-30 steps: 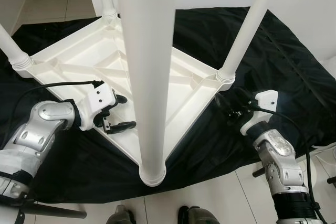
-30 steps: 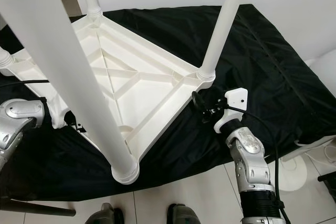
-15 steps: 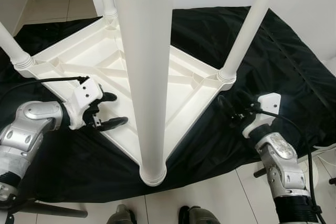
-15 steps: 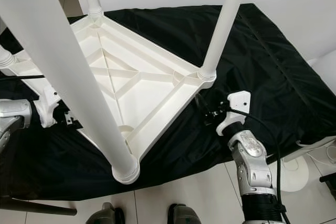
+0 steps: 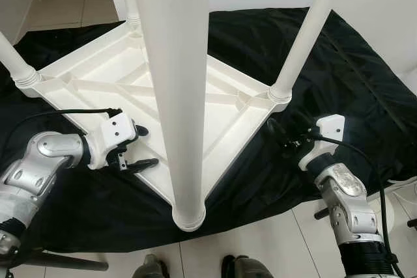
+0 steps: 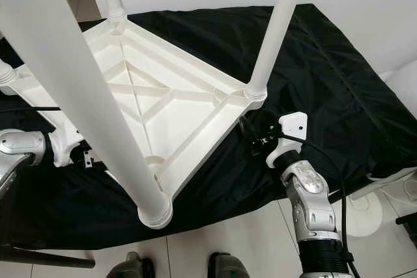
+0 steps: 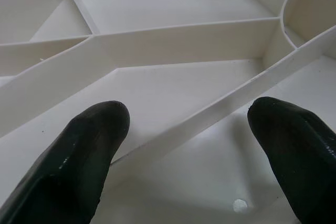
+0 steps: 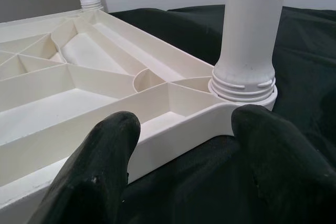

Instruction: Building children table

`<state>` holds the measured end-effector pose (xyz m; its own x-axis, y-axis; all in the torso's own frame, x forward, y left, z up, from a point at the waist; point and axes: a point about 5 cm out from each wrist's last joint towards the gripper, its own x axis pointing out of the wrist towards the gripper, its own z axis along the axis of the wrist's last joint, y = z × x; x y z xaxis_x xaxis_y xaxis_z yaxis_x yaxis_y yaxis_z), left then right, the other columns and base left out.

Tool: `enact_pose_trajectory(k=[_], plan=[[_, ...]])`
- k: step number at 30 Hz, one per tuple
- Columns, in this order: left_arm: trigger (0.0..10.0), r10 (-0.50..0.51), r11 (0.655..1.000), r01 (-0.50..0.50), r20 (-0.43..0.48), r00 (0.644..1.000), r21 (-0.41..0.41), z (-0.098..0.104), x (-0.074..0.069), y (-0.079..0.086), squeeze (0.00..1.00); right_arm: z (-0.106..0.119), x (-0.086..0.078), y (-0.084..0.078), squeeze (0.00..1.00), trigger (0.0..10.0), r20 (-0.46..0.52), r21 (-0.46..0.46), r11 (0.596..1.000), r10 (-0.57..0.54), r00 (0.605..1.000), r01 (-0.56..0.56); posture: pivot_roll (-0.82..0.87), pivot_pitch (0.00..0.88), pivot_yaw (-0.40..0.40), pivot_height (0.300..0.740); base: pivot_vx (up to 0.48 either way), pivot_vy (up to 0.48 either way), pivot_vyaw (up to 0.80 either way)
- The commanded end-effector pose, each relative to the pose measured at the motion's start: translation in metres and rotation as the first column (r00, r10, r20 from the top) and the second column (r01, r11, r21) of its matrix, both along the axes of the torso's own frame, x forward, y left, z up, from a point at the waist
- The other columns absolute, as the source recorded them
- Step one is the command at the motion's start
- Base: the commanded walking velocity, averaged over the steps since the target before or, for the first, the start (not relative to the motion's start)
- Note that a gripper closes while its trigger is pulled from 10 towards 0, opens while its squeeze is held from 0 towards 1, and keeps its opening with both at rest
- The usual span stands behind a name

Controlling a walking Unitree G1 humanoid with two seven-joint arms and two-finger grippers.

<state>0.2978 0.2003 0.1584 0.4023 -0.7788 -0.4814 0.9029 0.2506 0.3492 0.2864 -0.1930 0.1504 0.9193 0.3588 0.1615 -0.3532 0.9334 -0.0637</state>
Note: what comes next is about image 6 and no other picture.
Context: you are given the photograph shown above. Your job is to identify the white plastic table top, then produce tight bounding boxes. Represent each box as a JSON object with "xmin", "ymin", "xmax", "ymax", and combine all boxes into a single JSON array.
[{"xmin": 10, "ymin": 16, "xmax": 269, "ymax": 230}]

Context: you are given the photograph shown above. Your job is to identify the black cloth table cover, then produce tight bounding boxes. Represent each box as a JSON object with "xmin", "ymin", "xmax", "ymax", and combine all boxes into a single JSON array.
[{"xmin": 0, "ymin": 3, "xmax": 417, "ymax": 249}]

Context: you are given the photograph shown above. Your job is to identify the black metal table leg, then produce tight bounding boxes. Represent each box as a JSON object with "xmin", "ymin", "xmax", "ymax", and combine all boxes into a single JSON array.
[{"xmin": 0, "ymin": 245, "xmax": 95, "ymax": 269}]

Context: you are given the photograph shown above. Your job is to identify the grey robot left foot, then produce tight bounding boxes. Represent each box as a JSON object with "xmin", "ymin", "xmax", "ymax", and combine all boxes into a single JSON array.
[{"xmin": 108, "ymin": 252, "xmax": 156, "ymax": 278}]

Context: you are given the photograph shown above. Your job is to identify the grey robot foot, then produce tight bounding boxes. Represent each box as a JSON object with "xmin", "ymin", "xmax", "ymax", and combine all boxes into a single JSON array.
[
  {"xmin": 207, "ymin": 252, "xmax": 250, "ymax": 278},
  {"xmin": 108, "ymin": 252, "xmax": 156, "ymax": 278}
]

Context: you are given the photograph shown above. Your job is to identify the white round fan base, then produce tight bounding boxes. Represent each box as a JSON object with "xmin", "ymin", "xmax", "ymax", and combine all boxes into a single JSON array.
[{"xmin": 342, "ymin": 184, "xmax": 384, "ymax": 238}]

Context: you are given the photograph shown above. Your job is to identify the grey robot right foot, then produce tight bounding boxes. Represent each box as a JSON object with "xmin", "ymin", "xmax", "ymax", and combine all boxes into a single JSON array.
[{"xmin": 207, "ymin": 252, "xmax": 250, "ymax": 278}]

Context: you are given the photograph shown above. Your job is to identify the white rounded object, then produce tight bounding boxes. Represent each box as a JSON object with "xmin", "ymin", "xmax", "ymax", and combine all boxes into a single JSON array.
[{"xmin": 381, "ymin": 60, "xmax": 417, "ymax": 116}]

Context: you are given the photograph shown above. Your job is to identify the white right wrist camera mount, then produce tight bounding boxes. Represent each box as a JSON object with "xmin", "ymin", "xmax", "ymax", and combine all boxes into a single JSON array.
[{"xmin": 266, "ymin": 112, "xmax": 308, "ymax": 169}]

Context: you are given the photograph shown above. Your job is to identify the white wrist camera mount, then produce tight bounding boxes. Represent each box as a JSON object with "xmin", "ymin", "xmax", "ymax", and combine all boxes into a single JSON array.
[
  {"xmin": 49, "ymin": 122, "xmax": 85, "ymax": 168},
  {"xmin": 266, "ymin": 112, "xmax": 308, "ymax": 169}
]

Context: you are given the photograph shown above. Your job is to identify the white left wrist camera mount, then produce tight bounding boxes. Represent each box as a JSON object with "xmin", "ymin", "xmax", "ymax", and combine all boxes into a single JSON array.
[{"xmin": 49, "ymin": 122, "xmax": 85, "ymax": 168}]

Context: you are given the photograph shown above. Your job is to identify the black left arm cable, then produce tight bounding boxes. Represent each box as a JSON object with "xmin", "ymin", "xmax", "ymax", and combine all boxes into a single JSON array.
[{"xmin": 0, "ymin": 105, "xmax": 63, "ymax": 113}]

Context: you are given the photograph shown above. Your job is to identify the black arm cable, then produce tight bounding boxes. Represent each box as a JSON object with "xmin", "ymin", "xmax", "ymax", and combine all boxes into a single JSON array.
[
  {"xmin": 0, "ymin": 105, "xmax": 63, "ymax": 113},
  {"xmin": 274, "ymin": 133, "xmax": 362, "ymax": 278}
]

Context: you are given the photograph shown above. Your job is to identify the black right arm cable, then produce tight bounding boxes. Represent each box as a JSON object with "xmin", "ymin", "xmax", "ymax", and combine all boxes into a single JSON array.
[{"xmin": 274, "ymin": 133, "xmax": 362, "ymax": 278}]

